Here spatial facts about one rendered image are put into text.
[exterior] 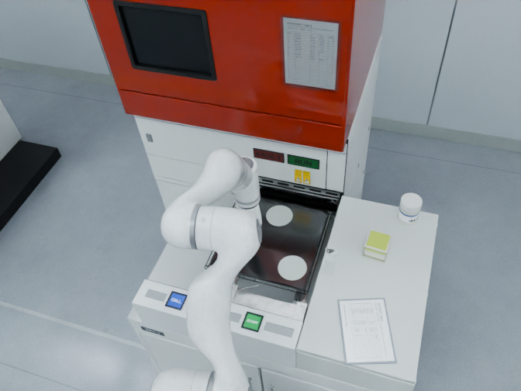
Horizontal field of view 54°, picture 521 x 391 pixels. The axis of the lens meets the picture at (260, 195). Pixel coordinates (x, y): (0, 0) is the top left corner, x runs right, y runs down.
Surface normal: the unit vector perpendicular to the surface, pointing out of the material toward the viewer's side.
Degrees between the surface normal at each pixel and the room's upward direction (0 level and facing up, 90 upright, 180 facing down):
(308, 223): 0
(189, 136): 90
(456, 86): 90
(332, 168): 90
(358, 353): 0
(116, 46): 90
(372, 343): 0
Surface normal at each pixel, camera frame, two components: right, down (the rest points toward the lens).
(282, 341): -0.07, -0.65
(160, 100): -0.32, 0.73
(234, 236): -0.10, 0.01
